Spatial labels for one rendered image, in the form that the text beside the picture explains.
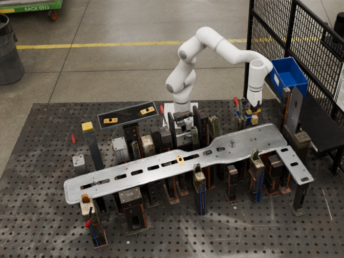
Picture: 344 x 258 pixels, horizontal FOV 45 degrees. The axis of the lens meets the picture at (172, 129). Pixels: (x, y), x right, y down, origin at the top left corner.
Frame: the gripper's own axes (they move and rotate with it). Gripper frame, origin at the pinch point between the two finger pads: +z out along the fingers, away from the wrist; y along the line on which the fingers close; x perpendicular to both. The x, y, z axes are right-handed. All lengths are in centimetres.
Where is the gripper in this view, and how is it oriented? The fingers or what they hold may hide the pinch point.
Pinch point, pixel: (253, 107)
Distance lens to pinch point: 243.5
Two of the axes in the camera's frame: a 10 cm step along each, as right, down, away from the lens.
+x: 9.5, -2.6, 1.6
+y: 3.0, 6.6, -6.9
